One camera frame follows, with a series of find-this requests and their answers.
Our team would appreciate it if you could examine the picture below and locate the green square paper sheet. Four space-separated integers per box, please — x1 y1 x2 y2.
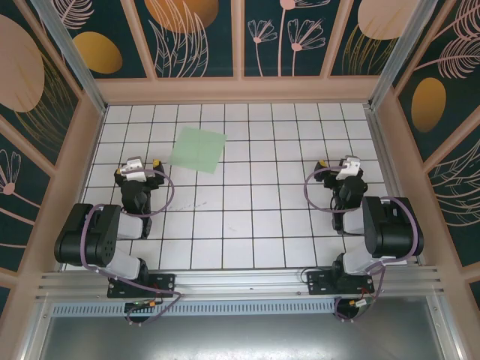
167 126 229 174

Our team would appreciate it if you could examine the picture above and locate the grey metal sheet panel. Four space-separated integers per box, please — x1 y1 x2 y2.
22 314 466 360

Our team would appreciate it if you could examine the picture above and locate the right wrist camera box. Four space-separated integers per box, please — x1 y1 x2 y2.
334 154 363 181

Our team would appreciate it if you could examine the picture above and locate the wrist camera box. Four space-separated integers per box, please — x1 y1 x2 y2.
334 154 363 181
120 157 148 183

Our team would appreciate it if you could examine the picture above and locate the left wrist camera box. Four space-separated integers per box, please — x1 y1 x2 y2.
120 157 148 183

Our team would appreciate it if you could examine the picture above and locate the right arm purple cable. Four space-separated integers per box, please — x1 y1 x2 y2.
303 162 422 324

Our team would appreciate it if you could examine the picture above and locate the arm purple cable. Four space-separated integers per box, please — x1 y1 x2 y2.
303 162 422 324
79 167 185 328

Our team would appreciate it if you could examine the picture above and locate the aluminium side rail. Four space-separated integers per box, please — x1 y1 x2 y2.
364 106 427 268

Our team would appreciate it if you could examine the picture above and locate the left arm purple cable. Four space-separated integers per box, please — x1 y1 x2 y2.
79 167 185 328

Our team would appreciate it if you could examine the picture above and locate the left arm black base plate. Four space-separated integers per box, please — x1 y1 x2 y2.
106 272 177 300

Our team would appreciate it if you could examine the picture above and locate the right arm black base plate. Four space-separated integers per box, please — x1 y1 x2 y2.
306 269 376 297

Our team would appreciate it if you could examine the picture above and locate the aluminium frame post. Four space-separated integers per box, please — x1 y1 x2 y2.
29 0 109 115
368 0 442 110

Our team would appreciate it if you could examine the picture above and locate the aluminium mounting rail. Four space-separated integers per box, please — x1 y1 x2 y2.
34 265 446 304

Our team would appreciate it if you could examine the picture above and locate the grey slotted cable duct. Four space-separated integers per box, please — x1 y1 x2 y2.
50 301 338 317

